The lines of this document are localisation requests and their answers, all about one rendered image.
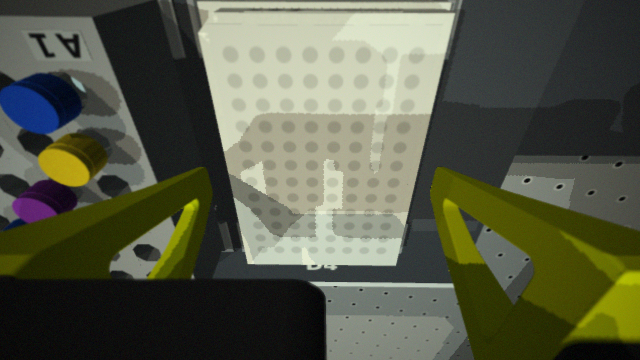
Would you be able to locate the translucent white well plate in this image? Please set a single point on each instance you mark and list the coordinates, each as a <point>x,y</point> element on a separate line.
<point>323,107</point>

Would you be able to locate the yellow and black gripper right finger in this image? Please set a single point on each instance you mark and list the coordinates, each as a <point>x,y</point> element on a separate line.
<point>586,282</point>

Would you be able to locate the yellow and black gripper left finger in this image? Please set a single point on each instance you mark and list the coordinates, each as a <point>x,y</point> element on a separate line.
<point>81,243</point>

